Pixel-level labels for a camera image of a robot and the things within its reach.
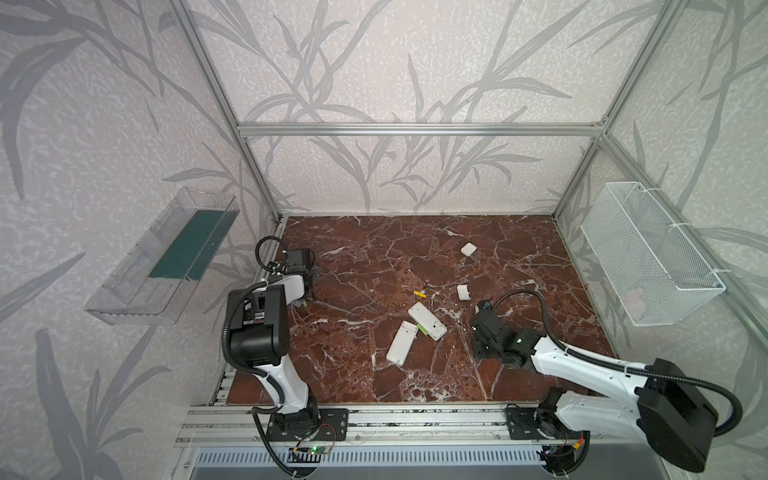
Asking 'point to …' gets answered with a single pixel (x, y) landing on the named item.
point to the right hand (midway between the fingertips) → (475, 332)
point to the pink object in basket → (636, 303)
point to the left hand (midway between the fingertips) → (311, 268)
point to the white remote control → (420, 314)
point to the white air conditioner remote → (403, 342)
